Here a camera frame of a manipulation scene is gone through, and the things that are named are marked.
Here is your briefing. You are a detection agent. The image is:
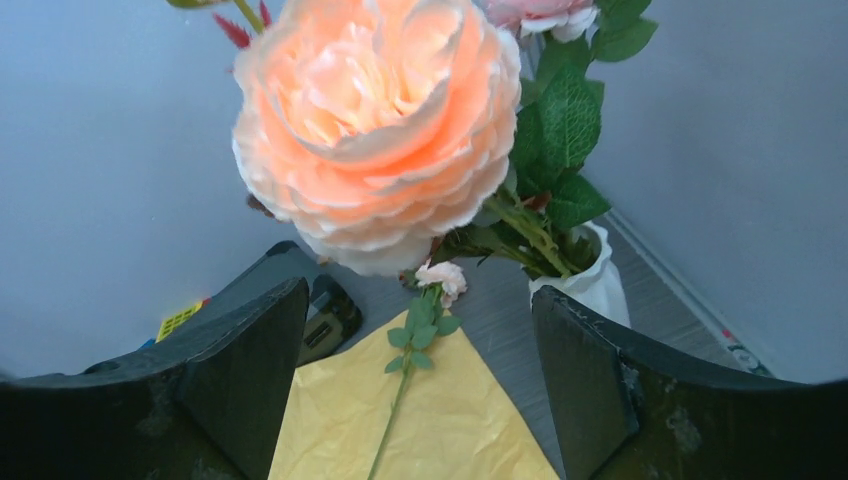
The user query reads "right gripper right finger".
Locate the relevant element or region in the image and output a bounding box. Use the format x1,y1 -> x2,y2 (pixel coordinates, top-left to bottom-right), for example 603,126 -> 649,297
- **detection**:
532,286 -> 847,479

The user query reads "large peach rose stem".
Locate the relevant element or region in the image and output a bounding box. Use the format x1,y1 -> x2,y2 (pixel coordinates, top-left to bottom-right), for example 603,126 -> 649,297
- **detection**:
165,0 -> 584,280

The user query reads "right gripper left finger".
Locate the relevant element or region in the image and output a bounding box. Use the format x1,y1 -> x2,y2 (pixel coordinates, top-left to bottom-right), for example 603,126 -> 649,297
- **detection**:
1,279 -> 309,479

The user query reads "yellow toy block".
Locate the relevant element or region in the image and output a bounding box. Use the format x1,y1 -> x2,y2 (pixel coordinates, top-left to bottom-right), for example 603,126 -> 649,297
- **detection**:
155,299 -> 208,343

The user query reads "orange flower bouquet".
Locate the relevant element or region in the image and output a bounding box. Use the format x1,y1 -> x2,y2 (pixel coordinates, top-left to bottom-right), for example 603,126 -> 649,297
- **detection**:
269,313 -> 558,480

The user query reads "dark grey hard case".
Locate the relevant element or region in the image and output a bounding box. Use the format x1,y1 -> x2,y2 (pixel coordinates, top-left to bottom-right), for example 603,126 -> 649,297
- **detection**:
189,240 -> 363,366

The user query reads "white ribbed vase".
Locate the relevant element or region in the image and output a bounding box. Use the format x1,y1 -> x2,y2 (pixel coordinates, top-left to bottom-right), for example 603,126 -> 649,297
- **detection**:
528,221 -> 631,328

